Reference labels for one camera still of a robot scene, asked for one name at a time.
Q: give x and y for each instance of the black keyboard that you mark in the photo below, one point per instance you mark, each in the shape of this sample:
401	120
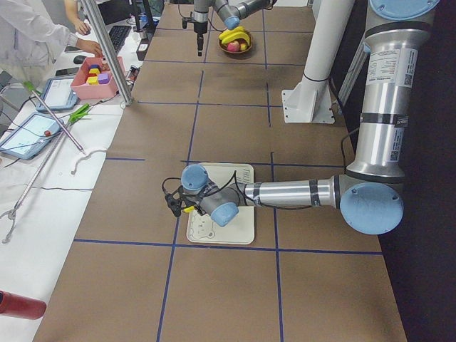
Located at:
118	35

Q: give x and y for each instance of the yellow banana front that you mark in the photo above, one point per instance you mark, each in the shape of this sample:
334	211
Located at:
226	38

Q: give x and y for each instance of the aluminium frame post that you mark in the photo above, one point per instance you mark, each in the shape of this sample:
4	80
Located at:
92	11

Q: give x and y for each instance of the pink white apple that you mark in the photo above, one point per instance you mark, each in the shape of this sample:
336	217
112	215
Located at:
233	47

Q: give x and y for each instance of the green clamp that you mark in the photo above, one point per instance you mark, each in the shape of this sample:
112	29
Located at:
78	114

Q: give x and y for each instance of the blue teach pendant near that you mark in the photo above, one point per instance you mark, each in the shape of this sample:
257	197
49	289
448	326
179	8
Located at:
28	139

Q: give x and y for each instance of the person in white shirt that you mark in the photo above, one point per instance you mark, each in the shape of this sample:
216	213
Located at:
27	38

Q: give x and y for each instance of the brown wicker basket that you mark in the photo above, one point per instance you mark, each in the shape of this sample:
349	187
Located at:
223	46

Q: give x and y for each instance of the blue teach pendant far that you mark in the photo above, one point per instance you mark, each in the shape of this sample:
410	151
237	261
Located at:
58	94

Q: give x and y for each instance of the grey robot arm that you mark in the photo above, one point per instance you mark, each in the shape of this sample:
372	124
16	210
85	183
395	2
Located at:
231	15
367	193

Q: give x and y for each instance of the cream bear tray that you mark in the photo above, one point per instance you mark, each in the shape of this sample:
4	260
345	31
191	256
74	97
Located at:
231	221

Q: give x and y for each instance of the red bottle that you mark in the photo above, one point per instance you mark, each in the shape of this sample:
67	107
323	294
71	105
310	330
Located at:
17	306

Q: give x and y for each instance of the yellow banana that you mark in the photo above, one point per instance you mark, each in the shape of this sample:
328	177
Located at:
226	38
188	209
238	28

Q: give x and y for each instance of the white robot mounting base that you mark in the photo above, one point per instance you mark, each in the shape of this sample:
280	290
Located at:
310	100

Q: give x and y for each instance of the metal reacher grabber tool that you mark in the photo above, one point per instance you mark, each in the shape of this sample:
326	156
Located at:
11	214

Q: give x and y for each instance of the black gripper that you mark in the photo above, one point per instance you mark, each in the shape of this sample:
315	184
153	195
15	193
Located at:
199	28

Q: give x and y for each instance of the blue teach pendant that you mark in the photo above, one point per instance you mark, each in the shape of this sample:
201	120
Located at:
58	94
28	139

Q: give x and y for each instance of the pink plastic bin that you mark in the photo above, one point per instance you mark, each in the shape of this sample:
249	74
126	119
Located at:
93	81

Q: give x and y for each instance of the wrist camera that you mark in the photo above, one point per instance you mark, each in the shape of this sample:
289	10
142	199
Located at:
185	22
173	199

